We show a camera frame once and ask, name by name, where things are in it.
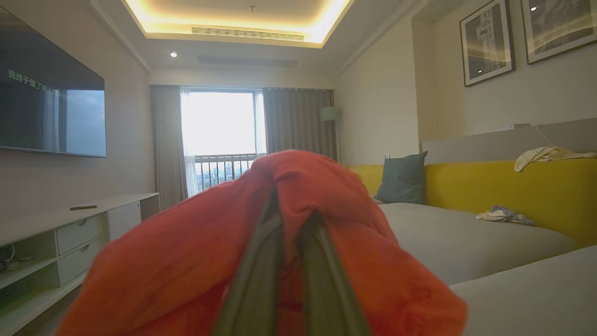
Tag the grey curtain beside lamp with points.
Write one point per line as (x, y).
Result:
(294, 121)

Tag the yellow upholstered sofa frame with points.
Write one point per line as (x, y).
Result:
(536, 196)

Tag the teal throw pillow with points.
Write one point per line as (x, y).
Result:
(403, 179)

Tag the white power strip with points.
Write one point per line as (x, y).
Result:
(513, 126)

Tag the long beige seat cushion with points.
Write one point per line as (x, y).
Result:
(457, 242)

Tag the balcony railing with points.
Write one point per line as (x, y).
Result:
(219, 168)

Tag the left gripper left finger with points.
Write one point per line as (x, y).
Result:
(261, 280)

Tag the white sheer curtain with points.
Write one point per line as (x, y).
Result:
(189, 154)

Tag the floor lamp with green shade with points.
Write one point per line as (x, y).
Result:
(329, 113)

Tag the orange fleece garment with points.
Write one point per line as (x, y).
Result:
(186, 261)

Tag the framed tower picture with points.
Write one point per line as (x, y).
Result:
(487, 42)

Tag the dark ceiling vent slot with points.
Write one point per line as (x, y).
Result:
(247, 61)

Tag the grey wall ledge panel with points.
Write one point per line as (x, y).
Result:
(475, 147)

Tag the white TV cabinet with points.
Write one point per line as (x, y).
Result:
(79, 233)

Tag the grey curtain beside television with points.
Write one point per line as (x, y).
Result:
(168, 149)

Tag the cream crumpled garment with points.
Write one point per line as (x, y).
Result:
(543, 154)

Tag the dark remote control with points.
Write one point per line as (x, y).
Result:
(83, 207)

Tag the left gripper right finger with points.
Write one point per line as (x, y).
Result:
(326, 289)

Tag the wall-mounted flat television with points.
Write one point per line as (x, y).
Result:
(46, 107)

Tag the wide beige seat cushion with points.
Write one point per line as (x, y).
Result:
(536, 298)

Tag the ceiling air vent grille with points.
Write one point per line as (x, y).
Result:
(247, 33)

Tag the framed landscape picture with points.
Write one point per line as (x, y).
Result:
(559, 25)

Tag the grey-blue crumpled garment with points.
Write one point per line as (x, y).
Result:
(501, 214)

